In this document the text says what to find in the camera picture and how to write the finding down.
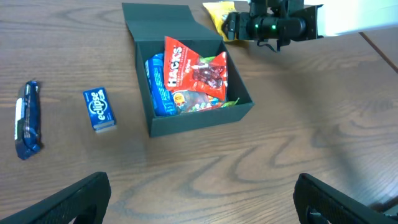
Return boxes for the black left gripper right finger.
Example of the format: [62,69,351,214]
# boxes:
[293,173,397,224]

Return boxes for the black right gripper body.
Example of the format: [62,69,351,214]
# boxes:
[222,0,261,40]

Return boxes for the black open gift box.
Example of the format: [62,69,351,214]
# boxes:
[122,2,254,137]

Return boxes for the yellow sunflower seed bag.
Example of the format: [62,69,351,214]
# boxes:
[203,1,236,42]

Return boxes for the blue Eclipse mints box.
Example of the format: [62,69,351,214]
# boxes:
[83,87,116,131]

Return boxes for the green Haribo worms bag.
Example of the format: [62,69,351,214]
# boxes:
[172,56,239,114]

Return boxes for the red Hacks candy bag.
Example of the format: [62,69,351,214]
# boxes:
[164,36,228,100]

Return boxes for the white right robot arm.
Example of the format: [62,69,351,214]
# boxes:
[222,0,397,52]

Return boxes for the dark blue chocolate bar wrapper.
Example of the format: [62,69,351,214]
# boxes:
[14,80,42,160]

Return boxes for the blue Oreo cookie pack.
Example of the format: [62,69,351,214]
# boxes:
[145,53,177,116]

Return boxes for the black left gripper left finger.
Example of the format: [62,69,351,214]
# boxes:
[1,172,111,224]

